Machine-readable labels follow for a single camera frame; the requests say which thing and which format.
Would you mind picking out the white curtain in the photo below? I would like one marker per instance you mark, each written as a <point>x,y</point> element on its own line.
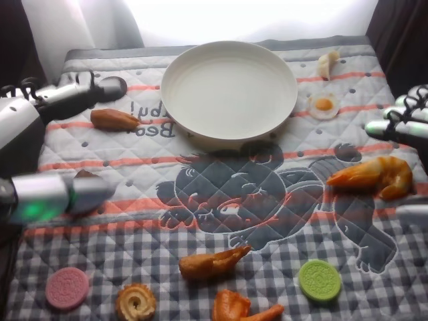
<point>100,23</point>

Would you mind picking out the grey quilt with bear print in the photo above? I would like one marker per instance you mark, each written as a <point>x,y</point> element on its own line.
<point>214,207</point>

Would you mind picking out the white round plate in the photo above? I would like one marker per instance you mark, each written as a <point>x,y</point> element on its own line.
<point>229,88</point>

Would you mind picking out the large orange shrimp toy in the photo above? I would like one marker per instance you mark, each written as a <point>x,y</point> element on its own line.
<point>371,175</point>

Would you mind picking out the orange toy chicken leg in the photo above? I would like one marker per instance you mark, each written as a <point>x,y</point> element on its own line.
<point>234,306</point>

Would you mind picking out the toy grilled sausage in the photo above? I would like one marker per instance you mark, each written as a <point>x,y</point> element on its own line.
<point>112,119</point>

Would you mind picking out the toy fried tempura shrimp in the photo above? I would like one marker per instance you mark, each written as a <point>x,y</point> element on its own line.
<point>210,265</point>

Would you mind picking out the green sandwich cookie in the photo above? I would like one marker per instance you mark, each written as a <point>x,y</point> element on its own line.
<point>320,281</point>

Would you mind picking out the white toy dumpling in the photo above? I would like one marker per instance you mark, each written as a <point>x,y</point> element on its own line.
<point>328,64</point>

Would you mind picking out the dark curtain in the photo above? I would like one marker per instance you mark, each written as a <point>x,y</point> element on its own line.
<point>16,43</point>
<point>401,36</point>

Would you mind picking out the dark brown sandwich cookie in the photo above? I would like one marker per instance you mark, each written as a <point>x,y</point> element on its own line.
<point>124,90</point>

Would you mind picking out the toy fried egg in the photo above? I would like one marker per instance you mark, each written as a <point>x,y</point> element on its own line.
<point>322,105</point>

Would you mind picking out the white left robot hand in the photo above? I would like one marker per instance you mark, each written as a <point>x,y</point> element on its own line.
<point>20,112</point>

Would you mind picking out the brown meat chunk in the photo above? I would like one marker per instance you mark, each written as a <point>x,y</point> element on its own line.
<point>84,174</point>

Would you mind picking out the pink sandwich cookie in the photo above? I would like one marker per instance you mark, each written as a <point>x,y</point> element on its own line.
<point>67,289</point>

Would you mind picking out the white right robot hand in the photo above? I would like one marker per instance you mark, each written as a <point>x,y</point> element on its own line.
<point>408,128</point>

